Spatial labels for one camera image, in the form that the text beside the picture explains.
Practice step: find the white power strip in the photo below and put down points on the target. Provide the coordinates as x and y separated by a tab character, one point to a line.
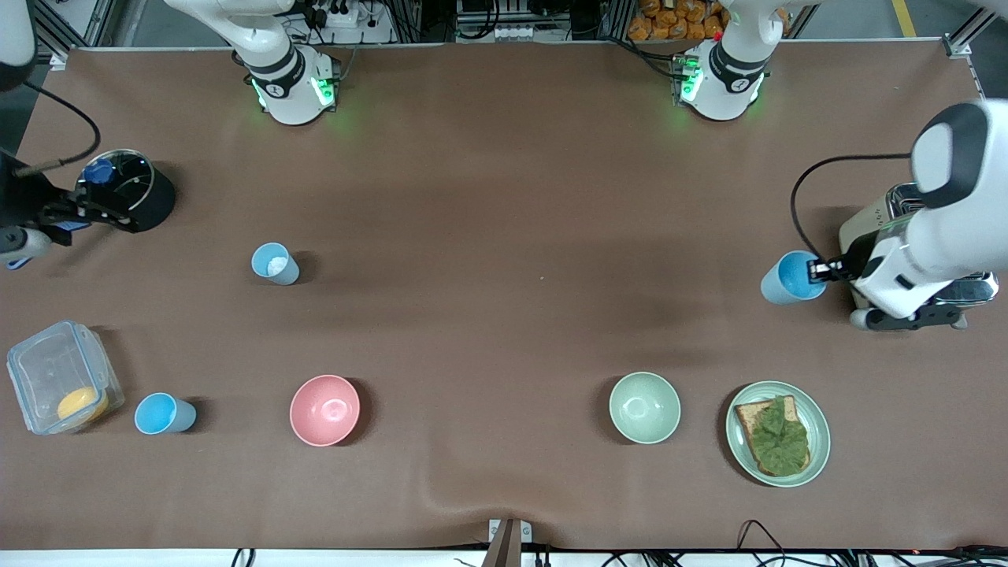
340	14

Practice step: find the beige chrome toaster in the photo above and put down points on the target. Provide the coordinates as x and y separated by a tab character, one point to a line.
854	232

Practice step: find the clear blue-rimmed food container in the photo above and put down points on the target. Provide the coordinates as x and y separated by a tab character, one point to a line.
47	370

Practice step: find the light green bowl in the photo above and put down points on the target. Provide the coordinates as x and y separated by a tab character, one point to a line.
644	407

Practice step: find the light green plate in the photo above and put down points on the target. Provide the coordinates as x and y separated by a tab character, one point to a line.
820	433

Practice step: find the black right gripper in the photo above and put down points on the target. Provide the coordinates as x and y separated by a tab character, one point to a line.
24	201

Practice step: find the pink bowl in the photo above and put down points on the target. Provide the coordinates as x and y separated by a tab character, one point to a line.
323	409

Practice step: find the green lettuce leaf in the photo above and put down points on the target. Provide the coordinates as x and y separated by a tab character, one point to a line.
780	441

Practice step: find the brown table cloth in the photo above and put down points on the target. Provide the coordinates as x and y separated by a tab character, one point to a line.
504	315

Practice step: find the white wad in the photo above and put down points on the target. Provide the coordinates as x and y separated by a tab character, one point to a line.
276	266

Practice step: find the aluminium frame profile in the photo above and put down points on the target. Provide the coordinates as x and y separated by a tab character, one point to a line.
59	31
967	35

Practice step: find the small white socket box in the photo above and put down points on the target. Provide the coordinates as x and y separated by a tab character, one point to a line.
512	33

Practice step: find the grey metal table clamp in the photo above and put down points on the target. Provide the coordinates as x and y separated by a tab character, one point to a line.
504	543

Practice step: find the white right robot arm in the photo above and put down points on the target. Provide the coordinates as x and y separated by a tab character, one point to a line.
287	87

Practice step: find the blue plastic cup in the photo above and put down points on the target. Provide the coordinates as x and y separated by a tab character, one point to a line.
783	279
290	276
157	413

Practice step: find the glass lid with blue knob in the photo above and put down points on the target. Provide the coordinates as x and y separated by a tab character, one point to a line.
126	177

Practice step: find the yellow round sponge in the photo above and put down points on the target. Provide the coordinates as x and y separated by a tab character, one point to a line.
79	405

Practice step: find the bag of orange buns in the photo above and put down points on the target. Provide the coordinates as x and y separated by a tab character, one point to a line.
669	24

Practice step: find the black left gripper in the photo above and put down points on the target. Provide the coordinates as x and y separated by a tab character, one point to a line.
852	264

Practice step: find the toast bread slice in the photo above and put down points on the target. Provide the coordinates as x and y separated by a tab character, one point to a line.
746	416

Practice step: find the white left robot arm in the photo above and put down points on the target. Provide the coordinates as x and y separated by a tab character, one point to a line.
945	228

